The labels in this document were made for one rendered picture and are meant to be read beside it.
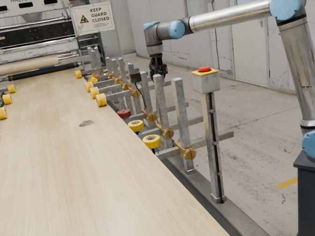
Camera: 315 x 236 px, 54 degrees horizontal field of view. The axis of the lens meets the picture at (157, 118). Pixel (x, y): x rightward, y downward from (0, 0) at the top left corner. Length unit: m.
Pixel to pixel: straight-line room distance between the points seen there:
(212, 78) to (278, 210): 1.51
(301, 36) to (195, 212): 0.85
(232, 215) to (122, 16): 9.88
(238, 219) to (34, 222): 0.68
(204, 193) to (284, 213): 1.13
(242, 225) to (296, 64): 0.69
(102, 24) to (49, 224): 3.27
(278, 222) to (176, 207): 1.44
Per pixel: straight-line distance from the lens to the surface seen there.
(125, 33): 10.80
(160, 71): 1.75
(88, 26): 4.01
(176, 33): 1.63
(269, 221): 2.32
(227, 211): 1.24
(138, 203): 0.99
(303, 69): 1.44
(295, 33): 1.42
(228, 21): 1.65
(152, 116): 1.83
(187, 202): 0.96
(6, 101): 2.80
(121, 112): 1.84
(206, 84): 1.06
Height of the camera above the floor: 1.45
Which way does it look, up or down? 19 degrees down
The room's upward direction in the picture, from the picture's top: 10 degrees counter-clockwise
